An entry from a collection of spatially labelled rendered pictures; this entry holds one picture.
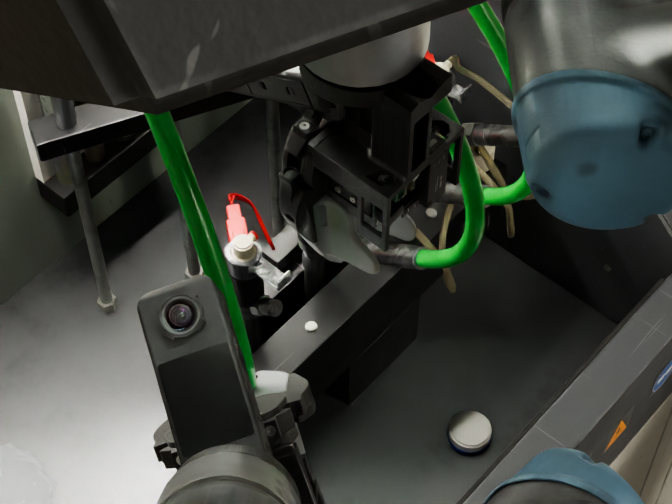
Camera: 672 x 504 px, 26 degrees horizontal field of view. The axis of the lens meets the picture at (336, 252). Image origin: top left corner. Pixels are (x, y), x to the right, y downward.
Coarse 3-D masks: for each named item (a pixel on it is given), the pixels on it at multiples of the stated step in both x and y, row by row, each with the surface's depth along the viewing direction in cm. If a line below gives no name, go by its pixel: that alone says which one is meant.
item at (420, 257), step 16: (448, 112) 96; (464, 144) 97; (464, 160) 98; (464, 176) 98; (464, 192) 99; (480, 192) 99; (480, 208) 100; (480, 224) 101; (464, 240) 103; (480, 240) 103; (384, 256) 113; (400, 256) 111; (416, 256) 110; (432, 256) 108; (448, 256) 106; (464, 256) 105
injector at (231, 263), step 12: (228, 252) 112; (228, 264) 112; (240, 264) 111; (252, 264) 111; (240, 276) 112; (252, 276) 113; (240, 288) 114; (252, 288) 114; (240, 300) 115; (252, 300) 115; (264, 300) 115; (276, 300) 114; (252, 312) 116; (264, 312) 115; (276, 312) 115; (252, 324) 119; (252, 336) 120; (252, 348) 122
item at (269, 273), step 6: (264, 264) 112; (270, 264) 112; (252, 270) 111; (258, 270) 111; (264, 270) 111; (270, 270) 111; (276, 270) 111; (264, 276) 111; (270, 276) 111; (276, 276) 111; (270, 282) 111; (276, 282) 111; (276, 288) 110
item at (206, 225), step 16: (160, 128) 82; (176, 128) 82; (160, 144) 82; (176, 144) 82; (176, 160) 82; (176, 176) 82; (192, 176) 82; (176, 192) 82; (192, 192) 82; (192, 208) 82; (192, 224) 82; (208, 224) 83; (208, 240) 83; (208, 256) 83; (208, 272) 83; (224, 272) 83; (224, 288) 83; (240, 320) 85; (240, 336) 85; (256, 384) 88
